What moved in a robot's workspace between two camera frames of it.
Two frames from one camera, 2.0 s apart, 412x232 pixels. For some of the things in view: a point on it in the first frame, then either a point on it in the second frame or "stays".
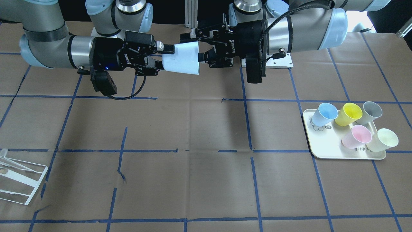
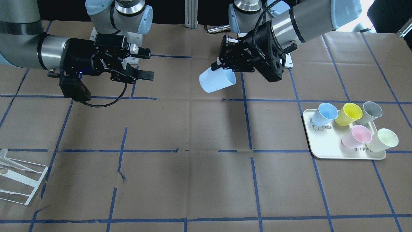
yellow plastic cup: (350, 112) stays
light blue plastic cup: (184, 60) to (210, 81)
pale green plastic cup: (383, 139) stays
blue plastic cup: (324, 115) stays
